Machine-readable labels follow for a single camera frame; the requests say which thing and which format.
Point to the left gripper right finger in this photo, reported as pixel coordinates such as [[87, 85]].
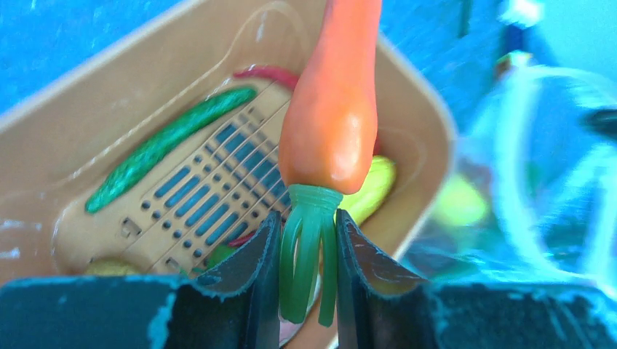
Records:
[[381, 304]]

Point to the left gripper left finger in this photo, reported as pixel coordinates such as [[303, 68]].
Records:
[[233, 305]]

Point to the orange plastic tub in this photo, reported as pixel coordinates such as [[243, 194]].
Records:
[[206, 199]]

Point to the orange carrot green top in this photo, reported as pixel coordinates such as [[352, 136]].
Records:
[[325, 151]]

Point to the clear zip top bag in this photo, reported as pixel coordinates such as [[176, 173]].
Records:
[[532, 194]]

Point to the yellow chili pepper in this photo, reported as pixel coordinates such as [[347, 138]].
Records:
[[376, 187]]

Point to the small yellow fruit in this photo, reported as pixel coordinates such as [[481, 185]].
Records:
[[111, 267]]

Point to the green cucumber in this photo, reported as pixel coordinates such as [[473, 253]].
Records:
[[150, 152]]

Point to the red chili pepper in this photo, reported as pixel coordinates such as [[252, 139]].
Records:
[[275, 74]]

